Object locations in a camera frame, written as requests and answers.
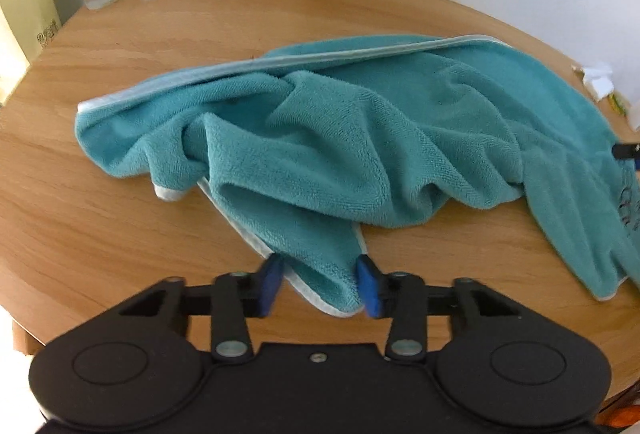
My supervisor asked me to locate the teal towel white trim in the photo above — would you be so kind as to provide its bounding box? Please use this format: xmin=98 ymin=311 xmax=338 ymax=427
xmin=75 ymin=35 xmax=639 ymax=317

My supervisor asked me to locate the green yellow small wrapper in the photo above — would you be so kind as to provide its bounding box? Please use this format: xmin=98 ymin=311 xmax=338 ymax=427
xmin=608 ymin=91 xmax=629 ymax=119

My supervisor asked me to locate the white crumpled tissue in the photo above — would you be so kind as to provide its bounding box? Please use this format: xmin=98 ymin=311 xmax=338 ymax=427
xmin=572 ymin=63 xmax=614 ymax=102

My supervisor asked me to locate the orange object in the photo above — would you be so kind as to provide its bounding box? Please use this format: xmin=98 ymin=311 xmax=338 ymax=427
xmin=597 ymin=402 xmax=640 ymax=431

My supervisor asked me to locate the yellow paper bag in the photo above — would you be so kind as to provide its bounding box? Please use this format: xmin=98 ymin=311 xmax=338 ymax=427
xmin=1 ymin=0 xmax=61 ymax=104

